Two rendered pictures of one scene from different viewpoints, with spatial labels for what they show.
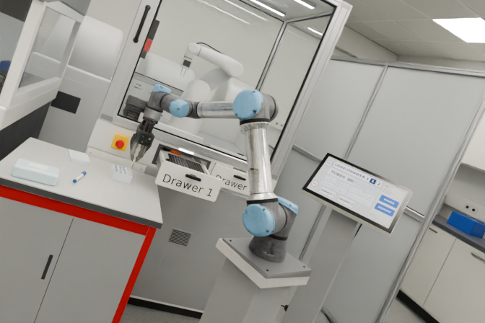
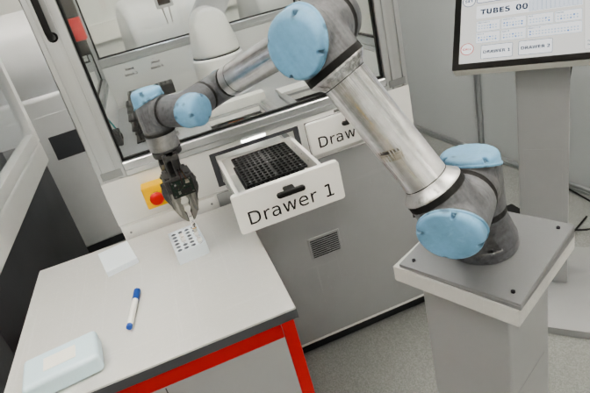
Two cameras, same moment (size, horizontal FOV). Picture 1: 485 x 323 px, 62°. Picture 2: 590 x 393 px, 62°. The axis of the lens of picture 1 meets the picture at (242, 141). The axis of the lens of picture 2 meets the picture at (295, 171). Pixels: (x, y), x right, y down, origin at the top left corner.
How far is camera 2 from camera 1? 0.67 m
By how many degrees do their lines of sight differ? 19
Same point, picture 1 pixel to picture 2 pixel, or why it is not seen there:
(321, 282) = (554, 176)
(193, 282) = (378, 280)
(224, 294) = (452, 336)
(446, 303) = not seen: outside the picture
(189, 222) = (324, 219)
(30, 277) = not seen: outside the picture
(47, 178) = (83, 369)
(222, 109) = (261, 64)
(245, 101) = (290, 42)
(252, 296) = (507, 332)
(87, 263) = not seen: outside the picture
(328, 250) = (542, 129)
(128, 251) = (275, 369)
